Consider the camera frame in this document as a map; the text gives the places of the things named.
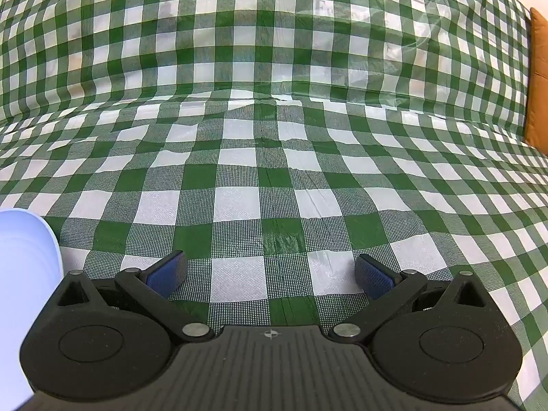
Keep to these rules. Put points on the green white checkered tablecloth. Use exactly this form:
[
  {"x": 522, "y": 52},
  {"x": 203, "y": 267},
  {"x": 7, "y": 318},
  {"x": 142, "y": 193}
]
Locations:
[{"x": 274, "y": 107}]

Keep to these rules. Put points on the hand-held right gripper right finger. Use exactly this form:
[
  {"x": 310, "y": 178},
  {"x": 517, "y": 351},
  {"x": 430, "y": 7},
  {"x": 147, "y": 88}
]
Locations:
[{"x": 374, "y": 277}]

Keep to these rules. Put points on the white round plate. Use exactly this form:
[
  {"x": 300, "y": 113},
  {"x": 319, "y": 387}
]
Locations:
[{"x": 25, "y": 265}]

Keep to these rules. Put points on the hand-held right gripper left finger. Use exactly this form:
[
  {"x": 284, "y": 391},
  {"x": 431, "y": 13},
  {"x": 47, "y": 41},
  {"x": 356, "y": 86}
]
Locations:
[{"x": 165, "y": 273}]

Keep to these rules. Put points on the clear plastic bag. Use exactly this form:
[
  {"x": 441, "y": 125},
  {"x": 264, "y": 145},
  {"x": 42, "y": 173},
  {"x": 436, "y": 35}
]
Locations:
[{"x": 368, "y": 30}]

